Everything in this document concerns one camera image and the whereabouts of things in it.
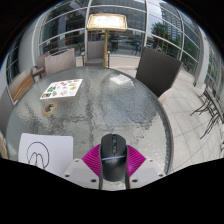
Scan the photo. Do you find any gold table centre ring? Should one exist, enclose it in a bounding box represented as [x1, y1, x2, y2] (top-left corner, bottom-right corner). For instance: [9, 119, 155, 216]
[41, 101, 59, 117]

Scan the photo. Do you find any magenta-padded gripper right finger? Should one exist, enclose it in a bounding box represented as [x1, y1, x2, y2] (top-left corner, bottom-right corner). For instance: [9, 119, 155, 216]
[124, 145, 167, 191]

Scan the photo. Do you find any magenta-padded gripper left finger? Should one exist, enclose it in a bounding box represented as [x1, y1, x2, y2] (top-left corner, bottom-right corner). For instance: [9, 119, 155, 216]
[63, 143, 104, 191]

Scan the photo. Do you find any colourful laminated menu card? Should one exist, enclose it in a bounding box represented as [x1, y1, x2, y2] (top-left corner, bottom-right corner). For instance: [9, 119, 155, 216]
[39, 78, 84, 101]

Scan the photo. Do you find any white printed mouse pad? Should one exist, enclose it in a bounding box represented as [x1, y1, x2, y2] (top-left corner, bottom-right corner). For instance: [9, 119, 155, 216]
[17, 132, 75, 178]

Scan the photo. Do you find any dark metal folding table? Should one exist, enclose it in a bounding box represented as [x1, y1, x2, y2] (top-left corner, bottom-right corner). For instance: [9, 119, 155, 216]
[189, 85, 224, 142]

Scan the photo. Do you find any gold menu display stand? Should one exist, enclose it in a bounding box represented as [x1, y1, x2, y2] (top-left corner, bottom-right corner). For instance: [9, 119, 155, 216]
[86, 12, 129, 68]

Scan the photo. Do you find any black computer mouse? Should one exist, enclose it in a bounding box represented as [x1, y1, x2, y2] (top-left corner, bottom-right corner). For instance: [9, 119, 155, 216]
[99, 132, 130, 183]

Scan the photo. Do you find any wooden slatted bench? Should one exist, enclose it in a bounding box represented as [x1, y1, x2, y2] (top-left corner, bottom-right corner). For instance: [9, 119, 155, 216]
[7, 70, 36, 105]

